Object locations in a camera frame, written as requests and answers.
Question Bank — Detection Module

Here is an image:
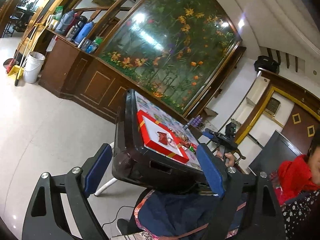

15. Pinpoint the dark red snack packet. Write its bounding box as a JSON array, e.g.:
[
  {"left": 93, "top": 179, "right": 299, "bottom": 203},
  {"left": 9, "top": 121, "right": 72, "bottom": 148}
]
[{"left": 157, "top": 132, "right": 168, "bottom": 145}]

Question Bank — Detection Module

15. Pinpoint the red gift box tray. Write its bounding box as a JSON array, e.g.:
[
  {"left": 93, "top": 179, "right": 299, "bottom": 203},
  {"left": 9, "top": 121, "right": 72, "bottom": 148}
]
[{"left": 137, "top": 110, "right": 189, "bottom": 164}]

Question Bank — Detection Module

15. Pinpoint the person's right hand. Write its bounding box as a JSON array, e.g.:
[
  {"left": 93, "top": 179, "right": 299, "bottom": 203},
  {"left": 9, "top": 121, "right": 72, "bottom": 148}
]
[{"left": 216, "top": 151, "right": 235, "bottom": 167}]

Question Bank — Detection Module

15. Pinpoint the silver flashlight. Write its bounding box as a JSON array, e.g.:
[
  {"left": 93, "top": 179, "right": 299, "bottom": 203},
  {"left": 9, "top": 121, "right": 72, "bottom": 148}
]
[{"left": 183, "top": 115, "right": 202, "bottom": 130}]

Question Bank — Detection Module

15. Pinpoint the colourful fruit pattern tablecloth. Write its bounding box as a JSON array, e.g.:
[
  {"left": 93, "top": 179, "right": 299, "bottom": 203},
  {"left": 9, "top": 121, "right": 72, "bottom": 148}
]
[{"left": 134, "top": 92, "right": 201, "bottom": 171}]

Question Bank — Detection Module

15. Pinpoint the person in red scarf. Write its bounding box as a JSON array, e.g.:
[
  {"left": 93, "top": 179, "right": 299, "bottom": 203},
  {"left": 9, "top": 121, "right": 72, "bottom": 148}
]
[{"left": 270, "top": 129, "right": 319, "bottom": 239}]

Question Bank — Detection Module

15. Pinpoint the black square table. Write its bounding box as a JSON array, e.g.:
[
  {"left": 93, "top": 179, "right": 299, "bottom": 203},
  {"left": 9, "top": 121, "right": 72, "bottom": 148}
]
[{"left": 112, "top": 89, "right": 210, "bottom": 194}]

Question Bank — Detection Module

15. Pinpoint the large glass aquarium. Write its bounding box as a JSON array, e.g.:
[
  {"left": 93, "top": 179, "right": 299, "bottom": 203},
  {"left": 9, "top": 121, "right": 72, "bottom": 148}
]
[{"left": 99, "top": 0, "right": 241, "bottom": 116}]

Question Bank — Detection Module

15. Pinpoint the brown wooden cabinet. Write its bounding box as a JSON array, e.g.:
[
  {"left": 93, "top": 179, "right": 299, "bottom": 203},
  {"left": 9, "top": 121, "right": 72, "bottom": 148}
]
[{"left": 38, "top": 29, "right": 141, "bottom": 124}]

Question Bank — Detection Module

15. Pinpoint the white plastic bucket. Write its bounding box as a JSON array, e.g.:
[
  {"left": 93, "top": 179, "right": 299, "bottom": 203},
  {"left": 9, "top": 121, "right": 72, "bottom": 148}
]
[{"left": 23, "top": 51, "right": 46, "bottom": 83}]

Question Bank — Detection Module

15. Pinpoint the yellow dustpan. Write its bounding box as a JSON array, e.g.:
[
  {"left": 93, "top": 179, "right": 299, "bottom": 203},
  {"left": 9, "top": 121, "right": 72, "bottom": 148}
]
[{"left": 8, "top": 65, "right": 24, "bottom": 79}]

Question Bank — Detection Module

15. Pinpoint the blue thermos flask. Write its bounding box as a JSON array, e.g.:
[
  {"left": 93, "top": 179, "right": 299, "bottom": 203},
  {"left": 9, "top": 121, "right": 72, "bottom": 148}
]
[{"left": 74, "top": 21, "right": 94, "bottom": 45}]

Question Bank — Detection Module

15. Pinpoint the black cable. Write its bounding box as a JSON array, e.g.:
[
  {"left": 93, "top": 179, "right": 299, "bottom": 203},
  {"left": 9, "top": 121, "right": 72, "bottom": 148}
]
[{"left": 101, "top": 205, "right": 136, "bottom": 229}]

